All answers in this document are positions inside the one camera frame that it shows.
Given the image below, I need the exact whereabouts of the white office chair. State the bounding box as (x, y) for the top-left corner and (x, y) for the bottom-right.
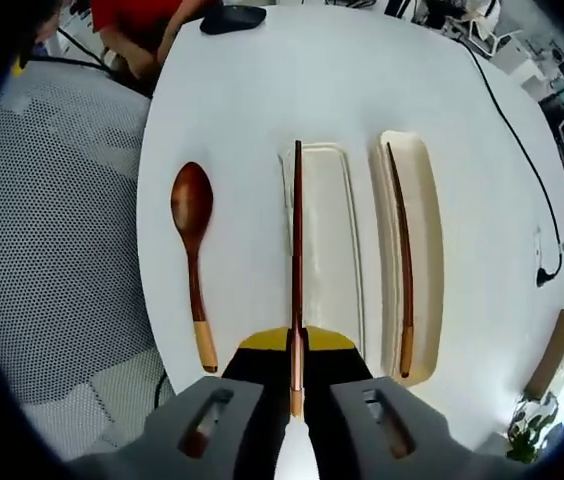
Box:
(463, 9), (514, 57)

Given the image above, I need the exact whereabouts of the black computer mouse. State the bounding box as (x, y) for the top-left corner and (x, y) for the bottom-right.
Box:
(198, 6), (268, 36)

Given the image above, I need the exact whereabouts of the green potted plant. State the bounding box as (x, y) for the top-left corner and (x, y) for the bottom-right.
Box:
(505, 391), (562, 464)

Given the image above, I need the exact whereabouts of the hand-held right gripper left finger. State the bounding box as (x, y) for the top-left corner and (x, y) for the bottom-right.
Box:
(114, 327), (294, 480)

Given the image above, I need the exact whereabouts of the grey mesh chair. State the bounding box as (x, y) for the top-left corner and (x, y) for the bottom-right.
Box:
(0, 58), (179, 451)

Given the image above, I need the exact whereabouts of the wooden spoon utensil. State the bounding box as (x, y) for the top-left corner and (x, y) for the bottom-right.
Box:
(170, 160), (220, 374)

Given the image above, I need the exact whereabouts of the black power cable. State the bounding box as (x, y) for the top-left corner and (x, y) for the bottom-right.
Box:
(461, 42), (564, 290)

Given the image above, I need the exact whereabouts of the beige cutlery case base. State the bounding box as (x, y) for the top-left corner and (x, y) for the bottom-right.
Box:
(368, 129), (447, 390)

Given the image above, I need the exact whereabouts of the wooden chopstick utensil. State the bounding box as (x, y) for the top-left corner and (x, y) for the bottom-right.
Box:
(384, 141), (416, 378)
(287, 139), (309, 419)

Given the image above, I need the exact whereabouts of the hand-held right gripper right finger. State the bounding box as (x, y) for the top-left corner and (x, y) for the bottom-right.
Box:
(305, 325), (483, 480)

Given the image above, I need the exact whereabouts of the beige cutlery case lid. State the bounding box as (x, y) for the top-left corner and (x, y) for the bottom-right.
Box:
(276, 140), (367, 362)

